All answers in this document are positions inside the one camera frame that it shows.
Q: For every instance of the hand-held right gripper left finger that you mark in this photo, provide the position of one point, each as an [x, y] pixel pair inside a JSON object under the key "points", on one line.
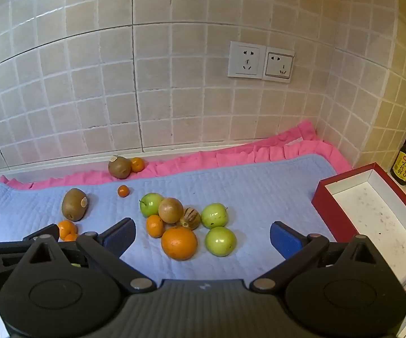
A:
{"points": [[118, 236]]}

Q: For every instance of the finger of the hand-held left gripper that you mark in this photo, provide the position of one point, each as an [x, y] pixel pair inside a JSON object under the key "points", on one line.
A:
{"points": [[50, 230]]}

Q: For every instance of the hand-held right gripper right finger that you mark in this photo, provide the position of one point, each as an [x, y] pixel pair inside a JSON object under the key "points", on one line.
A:
{"points": [[285, 239]]}

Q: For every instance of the small tangerine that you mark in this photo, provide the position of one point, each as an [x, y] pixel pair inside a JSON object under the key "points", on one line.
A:
{"points": [[71, 237], [154, 226], [66, 227], [137, 164]]}

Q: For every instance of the red box with white inside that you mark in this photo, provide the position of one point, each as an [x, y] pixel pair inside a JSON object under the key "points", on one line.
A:
{"points": [[375, 211]]}

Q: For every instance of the brown kiwi with sticker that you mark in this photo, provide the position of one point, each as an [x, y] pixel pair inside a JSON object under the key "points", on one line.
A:
{"points": [[119, 168], [72, 206]]}

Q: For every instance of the green apple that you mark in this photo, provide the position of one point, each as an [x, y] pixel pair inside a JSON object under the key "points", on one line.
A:
{"points": [[220, 241], [214, 215], [150, 204]]}

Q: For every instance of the tiny orange kumquat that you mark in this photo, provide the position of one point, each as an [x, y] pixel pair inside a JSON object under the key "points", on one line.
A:
{"points": [[123, 191]]}

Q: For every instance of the brown passion fruit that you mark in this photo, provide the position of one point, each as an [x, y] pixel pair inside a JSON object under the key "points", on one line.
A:
{"points": [[170, 210]]}

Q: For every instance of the large orange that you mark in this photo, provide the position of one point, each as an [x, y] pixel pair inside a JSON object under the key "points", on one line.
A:
{"points": [[179, 243]]}

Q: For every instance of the small striped melon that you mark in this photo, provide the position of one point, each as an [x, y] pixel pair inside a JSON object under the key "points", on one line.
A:
{"points": [[190, 218]]}

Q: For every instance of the blue quilted mat pink ruffle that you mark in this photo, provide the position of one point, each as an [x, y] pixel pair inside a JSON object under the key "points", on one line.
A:
{"points": [[231, 183]]}

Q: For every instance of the white wall socket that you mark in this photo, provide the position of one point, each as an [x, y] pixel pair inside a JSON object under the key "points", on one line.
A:
{"points": [[247, 60], [279, 65]]}

